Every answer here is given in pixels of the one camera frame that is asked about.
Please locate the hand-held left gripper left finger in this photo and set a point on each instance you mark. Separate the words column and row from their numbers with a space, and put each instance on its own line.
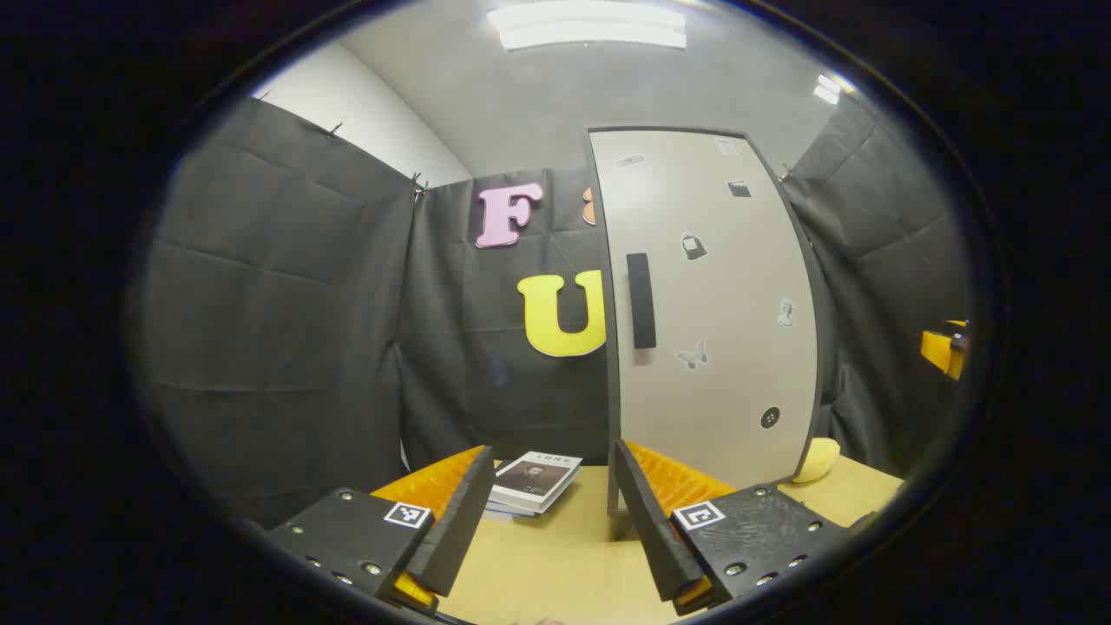
column 460, row 521

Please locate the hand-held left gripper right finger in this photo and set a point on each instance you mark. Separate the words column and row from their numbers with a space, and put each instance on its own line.
column 651, row 538

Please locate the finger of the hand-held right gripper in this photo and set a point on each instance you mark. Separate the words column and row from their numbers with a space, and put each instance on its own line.
column 942, row 347

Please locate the long ceiling light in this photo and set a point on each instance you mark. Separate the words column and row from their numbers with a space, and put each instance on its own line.
column 590, row 24

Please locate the black backdrop cloth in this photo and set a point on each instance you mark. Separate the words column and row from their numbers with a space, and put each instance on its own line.
column 286, row 304

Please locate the small ceiling light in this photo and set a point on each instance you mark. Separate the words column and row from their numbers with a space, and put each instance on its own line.
column 831, row 88

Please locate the pale yellow bread bun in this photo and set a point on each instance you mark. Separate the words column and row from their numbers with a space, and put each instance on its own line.
column 818, row 460

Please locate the thick white book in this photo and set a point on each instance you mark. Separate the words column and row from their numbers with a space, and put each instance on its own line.
column 505, row 508

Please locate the grey cabinet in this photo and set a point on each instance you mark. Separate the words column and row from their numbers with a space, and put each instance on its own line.
column 610, row 391

